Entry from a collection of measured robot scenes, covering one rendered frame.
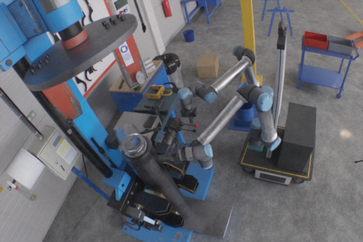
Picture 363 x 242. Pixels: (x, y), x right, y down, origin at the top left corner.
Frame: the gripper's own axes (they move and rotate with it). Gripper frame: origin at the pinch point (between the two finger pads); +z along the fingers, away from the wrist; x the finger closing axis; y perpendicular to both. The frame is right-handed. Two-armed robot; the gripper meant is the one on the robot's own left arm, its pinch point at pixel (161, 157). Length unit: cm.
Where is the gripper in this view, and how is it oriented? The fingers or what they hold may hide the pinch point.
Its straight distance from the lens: 146.3
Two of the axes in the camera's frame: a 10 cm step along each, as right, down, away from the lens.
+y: 0.5, 7.3, -6.9
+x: 1.9, 6.7, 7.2
